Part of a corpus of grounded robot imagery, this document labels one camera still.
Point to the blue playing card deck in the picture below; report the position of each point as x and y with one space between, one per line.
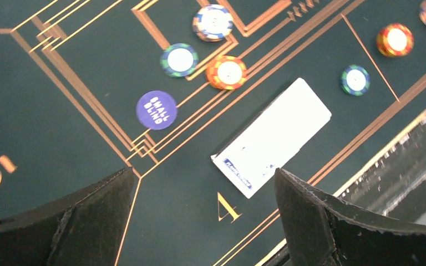
275 135

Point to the green poker chip stack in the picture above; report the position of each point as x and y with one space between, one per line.
355 80

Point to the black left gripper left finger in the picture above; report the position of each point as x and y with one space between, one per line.
82 228

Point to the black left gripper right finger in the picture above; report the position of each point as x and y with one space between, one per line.
321 229

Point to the green chips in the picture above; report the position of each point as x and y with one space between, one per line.
179 60

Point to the red chips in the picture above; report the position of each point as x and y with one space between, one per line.
226 72

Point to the blue round blind button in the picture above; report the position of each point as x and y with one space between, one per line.
156 110

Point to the red yellow poker chip stack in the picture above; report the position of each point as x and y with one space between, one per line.
395 40

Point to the dark green poker mat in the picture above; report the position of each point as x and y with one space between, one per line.
72 72

